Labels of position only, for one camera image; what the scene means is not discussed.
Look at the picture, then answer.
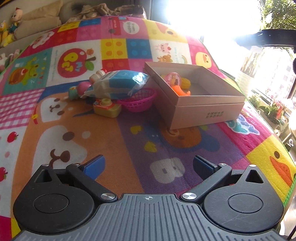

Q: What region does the orange plastic toy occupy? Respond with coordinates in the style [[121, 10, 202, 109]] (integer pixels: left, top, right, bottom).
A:
[[171, 85, 191, 96]]

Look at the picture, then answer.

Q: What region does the yellow toy corn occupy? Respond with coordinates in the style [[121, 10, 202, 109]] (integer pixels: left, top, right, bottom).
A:
[[180, 77, 191, 90]]

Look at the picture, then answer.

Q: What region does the pink round toy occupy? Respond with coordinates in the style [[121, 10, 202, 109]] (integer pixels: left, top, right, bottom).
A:
[[161, 72, 181, 86]]

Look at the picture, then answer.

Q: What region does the colourful cartoon play mat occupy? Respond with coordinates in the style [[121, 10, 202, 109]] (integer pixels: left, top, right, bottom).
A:
[[1, 16, 295, 240]]

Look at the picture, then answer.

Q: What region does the pink cardboard box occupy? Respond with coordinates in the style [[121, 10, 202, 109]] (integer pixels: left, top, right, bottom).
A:
[[144, 62, 245, 130]]

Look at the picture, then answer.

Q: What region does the pink green toy bottle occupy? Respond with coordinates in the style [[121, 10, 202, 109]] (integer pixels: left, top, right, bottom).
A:
[[68, 81, 91, 100]]

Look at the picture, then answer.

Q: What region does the pink plastic basket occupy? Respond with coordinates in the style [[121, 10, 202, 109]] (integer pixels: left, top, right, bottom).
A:
[[117, 88, 157, 113]]

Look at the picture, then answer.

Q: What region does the blue white tissue pack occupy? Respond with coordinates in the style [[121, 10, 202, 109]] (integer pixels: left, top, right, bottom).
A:
[[83, 70, 149, 100]]

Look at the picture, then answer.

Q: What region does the beige toy bottle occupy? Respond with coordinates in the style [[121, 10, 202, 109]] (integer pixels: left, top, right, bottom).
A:
[[89, 69, 107, 84]]

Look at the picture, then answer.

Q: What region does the green pink plush toy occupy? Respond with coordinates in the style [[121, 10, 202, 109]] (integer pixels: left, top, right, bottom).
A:
[[0, 49, 22, 73]]

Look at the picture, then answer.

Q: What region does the yellow plush toy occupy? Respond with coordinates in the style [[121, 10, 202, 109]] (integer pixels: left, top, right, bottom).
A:
[[1, 20, 18, 48]]

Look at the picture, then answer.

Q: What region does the potted green plant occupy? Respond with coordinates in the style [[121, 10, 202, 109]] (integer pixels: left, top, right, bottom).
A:
[[236, 1, 295, 51]]

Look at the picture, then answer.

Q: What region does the beige pillow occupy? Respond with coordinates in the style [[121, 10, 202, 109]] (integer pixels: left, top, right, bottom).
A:
[[14, 1, 63, 40]]

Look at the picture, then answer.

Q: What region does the brown crumpled blanket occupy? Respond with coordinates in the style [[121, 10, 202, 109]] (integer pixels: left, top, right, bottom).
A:
[[66, 3, 147, 23]]

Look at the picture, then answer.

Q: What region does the grey neck pillow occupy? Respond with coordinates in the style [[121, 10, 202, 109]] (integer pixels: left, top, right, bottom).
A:
[[59, 1, 90, 24]]

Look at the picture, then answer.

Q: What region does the doll plush toy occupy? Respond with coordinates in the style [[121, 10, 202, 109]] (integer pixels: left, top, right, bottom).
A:
[[8, 8, 23, 34]]

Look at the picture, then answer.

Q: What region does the yellow toy camera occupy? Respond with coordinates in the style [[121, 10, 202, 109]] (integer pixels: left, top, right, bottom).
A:
[[93, 98, 122, 118]]

